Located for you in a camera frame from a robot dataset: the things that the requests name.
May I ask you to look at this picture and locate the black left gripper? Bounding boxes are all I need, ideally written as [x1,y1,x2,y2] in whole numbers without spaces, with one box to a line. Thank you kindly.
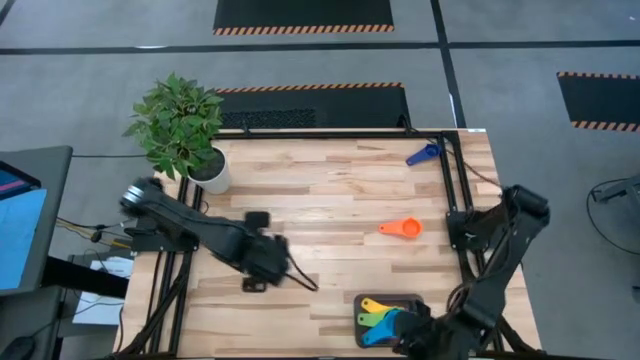
[233,210,293,294]

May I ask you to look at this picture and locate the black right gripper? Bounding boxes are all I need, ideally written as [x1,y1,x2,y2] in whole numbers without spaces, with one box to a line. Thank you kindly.
[392,299,482,360]

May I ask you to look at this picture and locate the black tray with measuring cups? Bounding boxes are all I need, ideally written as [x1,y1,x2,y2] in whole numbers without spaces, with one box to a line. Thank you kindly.
[352,293,425,350]

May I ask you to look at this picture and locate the light blue measuring cup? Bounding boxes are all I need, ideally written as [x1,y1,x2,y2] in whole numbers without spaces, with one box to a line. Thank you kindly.
[360,308,409,347]

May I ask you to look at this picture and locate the green measuring cup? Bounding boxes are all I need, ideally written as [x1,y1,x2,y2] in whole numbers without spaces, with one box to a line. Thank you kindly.
[356,310,396,329]

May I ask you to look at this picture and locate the yellow measuring cup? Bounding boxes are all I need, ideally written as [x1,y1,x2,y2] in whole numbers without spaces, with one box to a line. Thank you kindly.
[360,297,401,315]

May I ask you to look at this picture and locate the orange measuring cup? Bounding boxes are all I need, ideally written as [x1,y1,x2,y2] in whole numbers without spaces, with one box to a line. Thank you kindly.
[377,216,425,241]

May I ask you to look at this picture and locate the dark blue measuring cup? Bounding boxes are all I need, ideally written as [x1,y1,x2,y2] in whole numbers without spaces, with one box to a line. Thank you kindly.
[405,143,442,168]

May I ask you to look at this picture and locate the white plant pot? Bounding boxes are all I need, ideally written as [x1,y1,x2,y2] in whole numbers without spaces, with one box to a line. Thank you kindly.
[186,144,232,196]

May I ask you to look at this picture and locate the green potted plant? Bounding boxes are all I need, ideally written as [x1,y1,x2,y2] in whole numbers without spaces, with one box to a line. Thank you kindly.
[122,72,225,182]

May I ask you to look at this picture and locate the white paper sheets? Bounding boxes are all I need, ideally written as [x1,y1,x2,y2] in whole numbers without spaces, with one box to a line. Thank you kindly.
[71,255,135,327]

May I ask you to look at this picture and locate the black desk foot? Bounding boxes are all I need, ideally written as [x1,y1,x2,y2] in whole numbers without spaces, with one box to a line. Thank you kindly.
[41,255,130,300]

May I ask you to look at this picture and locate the black striped floor mat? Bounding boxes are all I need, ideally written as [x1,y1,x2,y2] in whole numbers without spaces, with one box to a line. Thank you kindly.
[555,70,640,134]
[213,81,412,131]
[212,0,396,37]

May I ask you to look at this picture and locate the blue computer screen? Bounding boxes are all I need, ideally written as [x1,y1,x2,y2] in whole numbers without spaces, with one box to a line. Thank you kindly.
[0,159,49,292]

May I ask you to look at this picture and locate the grey stand foot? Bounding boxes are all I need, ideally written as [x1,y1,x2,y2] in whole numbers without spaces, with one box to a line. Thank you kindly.
[591,172,640,205]

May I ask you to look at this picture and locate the black computer mouse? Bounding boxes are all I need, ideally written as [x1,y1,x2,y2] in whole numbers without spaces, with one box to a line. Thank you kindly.
[0,334,37,360]

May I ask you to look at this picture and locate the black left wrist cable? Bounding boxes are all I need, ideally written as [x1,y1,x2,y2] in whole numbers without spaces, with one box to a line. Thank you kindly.
[285,252,320,293]

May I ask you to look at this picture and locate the black aluminium table frame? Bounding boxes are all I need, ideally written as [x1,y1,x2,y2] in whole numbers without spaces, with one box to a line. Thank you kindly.
[112,127,544,360]

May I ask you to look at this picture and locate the yellow black cable bundle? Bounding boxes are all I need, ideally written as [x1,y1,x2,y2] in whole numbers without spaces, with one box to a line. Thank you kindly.
[53,215,132,251]

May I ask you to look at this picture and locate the black power cable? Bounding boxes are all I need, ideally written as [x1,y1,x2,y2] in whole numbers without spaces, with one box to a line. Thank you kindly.
[397,114,504,190]

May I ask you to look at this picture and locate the black floor cable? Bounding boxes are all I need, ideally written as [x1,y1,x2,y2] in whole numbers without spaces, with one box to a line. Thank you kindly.
[584,177,640,257]

